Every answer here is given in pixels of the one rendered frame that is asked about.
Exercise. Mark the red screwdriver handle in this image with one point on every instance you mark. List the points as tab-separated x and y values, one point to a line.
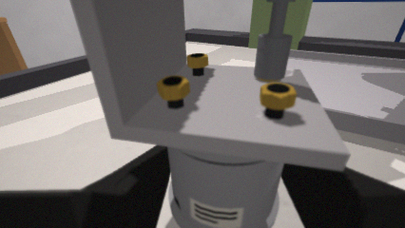
274	47

